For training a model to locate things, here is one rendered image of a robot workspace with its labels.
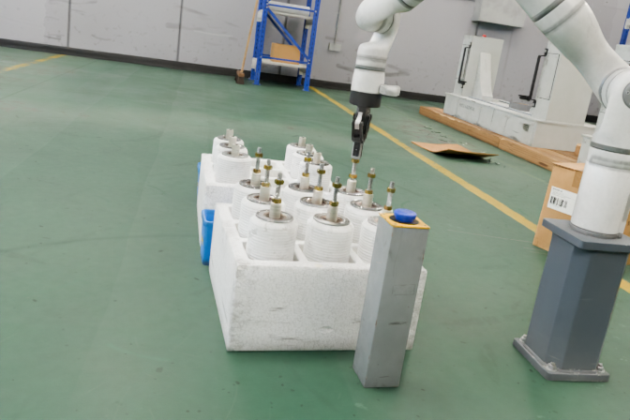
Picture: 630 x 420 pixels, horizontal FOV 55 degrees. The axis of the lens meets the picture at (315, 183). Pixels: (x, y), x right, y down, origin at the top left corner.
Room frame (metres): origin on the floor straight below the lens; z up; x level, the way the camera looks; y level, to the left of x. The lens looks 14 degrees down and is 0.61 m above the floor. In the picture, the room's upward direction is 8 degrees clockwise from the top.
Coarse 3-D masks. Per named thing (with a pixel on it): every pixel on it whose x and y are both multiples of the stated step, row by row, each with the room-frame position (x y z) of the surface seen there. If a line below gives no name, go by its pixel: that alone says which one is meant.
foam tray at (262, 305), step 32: (224, 224) 1.27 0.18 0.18; (224, 256) 1.19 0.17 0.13; (352, 256) 1.18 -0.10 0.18; (224, 288) 1.15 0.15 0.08; (256, 288) 1.05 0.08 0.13; (288, 288) 1.07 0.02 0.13; (320, 288) 1.09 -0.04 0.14; (352, 288) 1.11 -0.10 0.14; (224, 320) 1.11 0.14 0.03; (256, 320) 1.06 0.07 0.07; (288, 320) 1.08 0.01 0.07; (320, 320) 1.09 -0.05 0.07; (352, 320) 1.11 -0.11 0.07; (416, 320) 1.15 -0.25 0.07
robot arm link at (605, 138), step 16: (608, 80) 1.21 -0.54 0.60; (624, 80) 1.16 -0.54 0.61; (608, 96) 1.18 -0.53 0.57; (624, 96) 1.16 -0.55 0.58; (608, 112) 1.17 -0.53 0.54; (624, 112) 1.16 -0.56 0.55; (608, 128) 1.16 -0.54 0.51; (624, 128) 1.15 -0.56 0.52; (592, 144) 1.20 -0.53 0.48; (608, 144) 1.16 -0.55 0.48; (624, 144) 1.15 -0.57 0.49
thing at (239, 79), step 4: (256, 0) 6.60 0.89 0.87; (256, 4) 6.60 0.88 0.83; (256, 8) 6.61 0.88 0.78; (252, 16) 6.60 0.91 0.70; (252, 20) 6.60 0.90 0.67; (252, 24) 6.60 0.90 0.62; (248, 36) 6.59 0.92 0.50; (248, 40) 6.59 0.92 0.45; (244, 56) 6.59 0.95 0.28; (244, 60) 6.59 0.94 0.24; (244, 64) 6.59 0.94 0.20; (236, 72) 6.74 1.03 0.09; (240, 72) 6.51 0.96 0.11; (236, 76) 6.68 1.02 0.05; (240, 76) 6.40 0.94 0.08; (244, 76) 6.41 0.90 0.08; (236, 80) 6.58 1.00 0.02; (240, 80) 6.39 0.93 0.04
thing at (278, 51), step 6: (276, 48) 6.86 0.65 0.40; (282, 48) 6.88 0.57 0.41; (288, 48) 6.89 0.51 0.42; (294, 48) 6.91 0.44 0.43; (270, 54) 7.08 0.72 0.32; (276, 54) 6.86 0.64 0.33; (282, 54) 6.88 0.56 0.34; (288, 54) 6.89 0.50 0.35; (294, 54) 6.91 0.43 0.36; (270, 60) 7.03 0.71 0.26; (276, 60) 6.86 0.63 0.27
